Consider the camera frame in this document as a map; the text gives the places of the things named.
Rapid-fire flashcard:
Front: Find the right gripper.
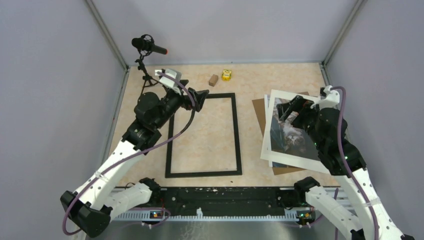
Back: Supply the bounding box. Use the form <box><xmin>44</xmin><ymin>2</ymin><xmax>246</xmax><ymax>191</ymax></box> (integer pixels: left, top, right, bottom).
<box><xmin>276</xmin><ymin>94</ymin><xmax>325</xmax><ymax>149</ymax></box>

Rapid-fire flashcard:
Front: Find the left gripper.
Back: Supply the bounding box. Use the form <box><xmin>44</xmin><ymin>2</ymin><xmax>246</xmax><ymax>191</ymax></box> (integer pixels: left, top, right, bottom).
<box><xmin>154</xmin><ymin>79</ymin><xmax>209</xmax><ymax>129</ymax></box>

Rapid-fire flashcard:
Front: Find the cat photo print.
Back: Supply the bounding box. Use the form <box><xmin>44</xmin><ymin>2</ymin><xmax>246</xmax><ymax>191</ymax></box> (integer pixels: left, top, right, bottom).
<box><xmin>267</xmin><ymin>98</ymin><xmax>319</xmax><ymax>161</ymax></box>

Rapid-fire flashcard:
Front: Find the white photo mat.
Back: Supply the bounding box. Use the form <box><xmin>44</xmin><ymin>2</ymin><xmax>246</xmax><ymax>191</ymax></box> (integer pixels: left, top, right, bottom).
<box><xmin>260</xmin><ymin>90</ymin><xmax>330</xmax><ymax>175</ymax></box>

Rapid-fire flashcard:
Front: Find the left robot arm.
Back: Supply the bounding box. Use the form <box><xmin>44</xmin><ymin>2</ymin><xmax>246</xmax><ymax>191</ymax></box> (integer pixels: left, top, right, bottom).
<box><xmin>60</xmin><ymin>80</ymin><xmax>210</xmax><ymax>238</ymax></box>

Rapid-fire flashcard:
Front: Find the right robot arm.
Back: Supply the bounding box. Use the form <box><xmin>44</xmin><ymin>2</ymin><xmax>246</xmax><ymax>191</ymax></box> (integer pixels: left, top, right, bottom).
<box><xmin>276</xmin><ymin>91</ymin><xmax>412</xmax><ymax>240</ymax></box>

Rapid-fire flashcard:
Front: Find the small wooden block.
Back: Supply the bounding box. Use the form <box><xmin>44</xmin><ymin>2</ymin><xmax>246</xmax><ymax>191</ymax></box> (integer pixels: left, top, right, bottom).
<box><xmin>208</xmin><ymin>74</ymin><xmax>219</xmax><ymax>87</ymax></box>

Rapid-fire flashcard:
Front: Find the yellow owl toy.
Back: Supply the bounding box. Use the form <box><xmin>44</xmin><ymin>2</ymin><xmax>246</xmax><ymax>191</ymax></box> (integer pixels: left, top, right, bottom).
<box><xmin>221</xmin><ymin>69</ymin><xmax>232</xmax><ymax>82</ymax></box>

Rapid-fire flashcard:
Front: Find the black tripod stand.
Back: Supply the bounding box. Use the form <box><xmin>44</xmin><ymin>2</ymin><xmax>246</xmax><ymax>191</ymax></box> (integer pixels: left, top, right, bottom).
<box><xmin>134</xmin><ymin>51</ymin><xmax>159</xmax><ymax>95</ymax></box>

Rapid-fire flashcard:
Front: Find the brown cardboard backing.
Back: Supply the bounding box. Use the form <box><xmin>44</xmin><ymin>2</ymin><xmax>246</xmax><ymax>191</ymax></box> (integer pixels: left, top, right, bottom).
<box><xmin>252</xmin><ymin>95</ymin><xmax>304</xmax><ymax>176</ymax></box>

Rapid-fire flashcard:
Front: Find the black microphone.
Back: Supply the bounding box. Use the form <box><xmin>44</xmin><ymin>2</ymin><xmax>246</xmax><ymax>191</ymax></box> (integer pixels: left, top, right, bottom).
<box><xmin>131</xmin><ymin>34</ymin><xmax>168</xmax><ymax>56</ymax></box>

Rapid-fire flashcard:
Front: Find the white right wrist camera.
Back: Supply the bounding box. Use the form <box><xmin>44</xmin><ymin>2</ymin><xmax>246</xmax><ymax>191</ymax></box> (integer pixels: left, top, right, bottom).
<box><xmin>310</xmin><ymin>85</ymin><xmax>340</xmax><ymax>110</ymax></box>

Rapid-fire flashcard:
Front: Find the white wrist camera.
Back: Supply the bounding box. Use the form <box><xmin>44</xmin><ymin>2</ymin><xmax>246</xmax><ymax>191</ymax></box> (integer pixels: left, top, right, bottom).
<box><xmin>310</xmin><ymin>85</ymin><xmax>340</xmax><ymax>110</ymax></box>
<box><xmin>154</xmin><ymin>68</ymin><xmax>182</xmax><ymax>95</ymax></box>

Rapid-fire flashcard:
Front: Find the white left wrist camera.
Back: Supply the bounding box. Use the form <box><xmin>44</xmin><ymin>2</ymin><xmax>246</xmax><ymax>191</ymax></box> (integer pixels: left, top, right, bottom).
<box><xmin>154</xmin><ymin>68</ymin><xmax>182</xmax><ymax>95</ymax></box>

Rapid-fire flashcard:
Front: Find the black picture frame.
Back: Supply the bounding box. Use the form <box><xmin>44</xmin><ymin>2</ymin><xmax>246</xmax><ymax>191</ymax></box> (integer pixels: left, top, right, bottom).
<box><xmin>164</xmin><ymin>92</ymin><xmax>243</xmax><ymax>179</ymax></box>

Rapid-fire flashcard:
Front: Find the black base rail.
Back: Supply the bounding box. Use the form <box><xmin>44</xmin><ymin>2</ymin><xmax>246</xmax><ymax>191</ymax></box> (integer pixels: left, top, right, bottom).
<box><xmin>129</xmin><ymin>186</ymin><xmax>327</xmax><ymax>218</ymax></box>

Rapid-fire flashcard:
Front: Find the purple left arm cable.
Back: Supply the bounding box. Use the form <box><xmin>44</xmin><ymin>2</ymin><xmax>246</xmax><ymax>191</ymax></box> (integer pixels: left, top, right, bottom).
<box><xmin>62</xmin><ymin>71</ymin><xmax>201</xmax><ymax>237</ymax></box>

